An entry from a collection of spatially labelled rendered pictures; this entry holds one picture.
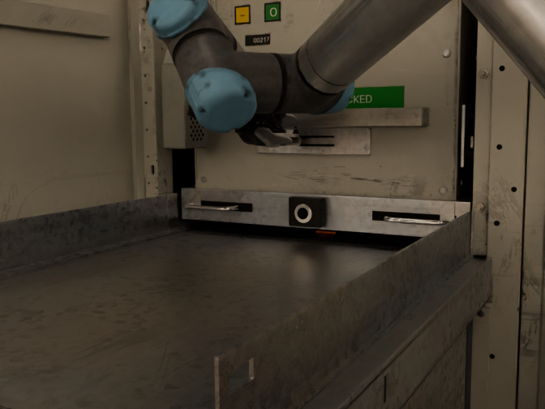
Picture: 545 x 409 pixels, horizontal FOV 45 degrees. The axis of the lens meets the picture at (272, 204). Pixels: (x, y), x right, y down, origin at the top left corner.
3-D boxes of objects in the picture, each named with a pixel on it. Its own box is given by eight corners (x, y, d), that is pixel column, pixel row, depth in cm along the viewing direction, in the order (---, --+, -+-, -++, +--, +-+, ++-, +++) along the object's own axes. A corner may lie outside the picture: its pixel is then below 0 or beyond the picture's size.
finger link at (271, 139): (301, 160, 108) (278, 132, 101) (269, 159, 111) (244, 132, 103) (305, 143, 109) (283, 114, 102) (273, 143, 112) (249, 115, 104)
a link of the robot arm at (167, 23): (151, 43, 79) (135, -1, 84) (197, 92, 88) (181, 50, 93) (205, 6, 77) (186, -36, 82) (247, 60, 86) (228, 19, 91)
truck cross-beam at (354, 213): (469, 241, 101) (470, 202, 100) (181, 218, 127) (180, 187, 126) (476, 235, 105) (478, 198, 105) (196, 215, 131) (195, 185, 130)
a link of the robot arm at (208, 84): (294, 90, 78) (264, 31, 83) (205, 88, 72) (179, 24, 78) (272, 137, 83) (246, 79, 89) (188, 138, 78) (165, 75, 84)
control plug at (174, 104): (185, 149, 112) (182, 43, 110) (162, 148, 115) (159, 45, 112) (211, 147, 119) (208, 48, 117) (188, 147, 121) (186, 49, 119)
